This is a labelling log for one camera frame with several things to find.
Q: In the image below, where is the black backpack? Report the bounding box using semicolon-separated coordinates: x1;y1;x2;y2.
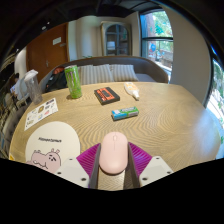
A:
44;66;69;93

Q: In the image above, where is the white round hippo mouse pad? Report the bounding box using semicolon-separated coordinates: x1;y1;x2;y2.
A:
24;121;81;174

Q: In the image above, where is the white glass-door cabinet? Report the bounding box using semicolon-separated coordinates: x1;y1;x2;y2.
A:
100;21;133;57

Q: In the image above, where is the green drink can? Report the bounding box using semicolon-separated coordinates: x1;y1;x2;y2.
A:
63;64;83;100

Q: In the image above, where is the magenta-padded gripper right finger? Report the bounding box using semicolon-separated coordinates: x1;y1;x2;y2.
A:
123;142;174;190

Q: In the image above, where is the white squeeze tube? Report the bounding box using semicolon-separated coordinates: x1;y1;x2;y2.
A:
123;81;141;101

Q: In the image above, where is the brown wooden door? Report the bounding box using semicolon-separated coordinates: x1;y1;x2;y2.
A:
26;22;70;83

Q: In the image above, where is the pink computer mouse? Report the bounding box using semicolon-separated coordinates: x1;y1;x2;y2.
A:
99;131;129;176

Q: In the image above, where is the grey tufted chair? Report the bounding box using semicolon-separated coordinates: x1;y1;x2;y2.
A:
1;99;26;158

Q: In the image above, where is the dark-framed window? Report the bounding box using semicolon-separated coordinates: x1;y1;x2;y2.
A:
139;9;174;73

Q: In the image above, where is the grey curved sofa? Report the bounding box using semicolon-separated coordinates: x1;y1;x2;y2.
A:
39;55;170;93

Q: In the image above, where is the wide striped pillow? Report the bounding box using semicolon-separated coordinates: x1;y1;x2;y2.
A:
78;64;115;86

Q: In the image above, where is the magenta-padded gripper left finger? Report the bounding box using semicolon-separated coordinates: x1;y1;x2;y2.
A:
54;143;103;190

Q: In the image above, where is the black box with orange print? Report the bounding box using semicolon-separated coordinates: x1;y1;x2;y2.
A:
93;86;121;106

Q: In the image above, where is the person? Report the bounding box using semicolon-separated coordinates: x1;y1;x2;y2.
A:
9;72;22;96

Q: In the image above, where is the green and blue gum pack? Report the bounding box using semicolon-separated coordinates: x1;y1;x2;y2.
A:
111;106;140;121

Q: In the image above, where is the white sticker sheet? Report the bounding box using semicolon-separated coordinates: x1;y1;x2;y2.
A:
23;97;59;131

